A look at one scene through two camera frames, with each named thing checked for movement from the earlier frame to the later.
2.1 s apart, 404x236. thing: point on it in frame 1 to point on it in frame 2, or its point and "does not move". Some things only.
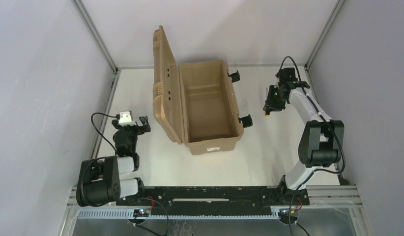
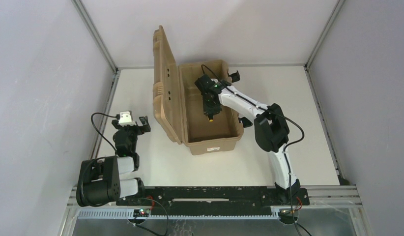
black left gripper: x=136 y=127 does not move
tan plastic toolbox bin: x=193 y=103 does not move
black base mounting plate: x=212 y=200 does not move
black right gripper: x=272 y=102 to x=209 y=108
